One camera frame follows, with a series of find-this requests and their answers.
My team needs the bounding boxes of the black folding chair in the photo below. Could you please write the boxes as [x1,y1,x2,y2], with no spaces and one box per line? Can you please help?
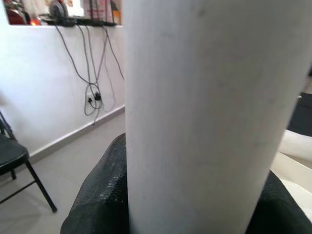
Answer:
[0,109,58,213]

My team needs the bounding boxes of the grey wall cable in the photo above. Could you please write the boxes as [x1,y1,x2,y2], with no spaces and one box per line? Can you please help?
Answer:
[77,24,103,117]
[102,24,126,81]
[55,24,90,85]

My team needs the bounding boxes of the red appliance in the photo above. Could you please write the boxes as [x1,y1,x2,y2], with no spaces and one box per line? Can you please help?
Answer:
[6,8,31,25]

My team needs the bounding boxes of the black power strip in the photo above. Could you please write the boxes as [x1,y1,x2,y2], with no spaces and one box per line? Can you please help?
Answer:
[40,14,117,27]

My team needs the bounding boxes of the white plastic table leg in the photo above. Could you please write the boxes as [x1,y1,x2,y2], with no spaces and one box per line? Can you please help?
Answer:
[121,0,312,234]

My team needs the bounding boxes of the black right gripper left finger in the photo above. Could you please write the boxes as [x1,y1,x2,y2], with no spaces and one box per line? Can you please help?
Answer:
[60,133,130,234]

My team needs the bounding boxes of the grey round disc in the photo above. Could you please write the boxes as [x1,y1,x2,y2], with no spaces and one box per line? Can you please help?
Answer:
[48,0,69,19]

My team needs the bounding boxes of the white plastic children table top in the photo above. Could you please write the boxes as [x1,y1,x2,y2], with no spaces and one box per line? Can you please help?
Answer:
[269,129,312,217]

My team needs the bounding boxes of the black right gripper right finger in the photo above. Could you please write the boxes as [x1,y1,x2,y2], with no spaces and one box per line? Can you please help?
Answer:
[246,169,312,234]

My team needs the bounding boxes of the black wall plug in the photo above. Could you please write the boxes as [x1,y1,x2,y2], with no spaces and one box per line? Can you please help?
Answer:
[86,91,102,104]

